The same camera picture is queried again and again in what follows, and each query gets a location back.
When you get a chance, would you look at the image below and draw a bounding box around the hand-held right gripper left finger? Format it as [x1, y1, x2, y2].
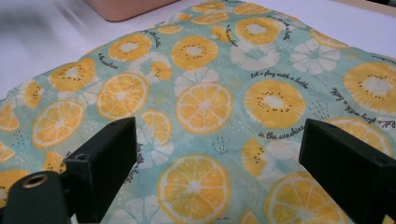
[64, 116, 138, 224]

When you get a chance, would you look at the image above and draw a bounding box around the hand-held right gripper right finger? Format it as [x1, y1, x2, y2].
[298, 118, 396, 224]

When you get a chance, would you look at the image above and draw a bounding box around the fruit print cloth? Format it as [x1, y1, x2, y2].
[0, 0, 396, 224]

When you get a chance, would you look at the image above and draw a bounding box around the pink plastic basin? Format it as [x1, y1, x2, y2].
[82, 0, 180, 22]

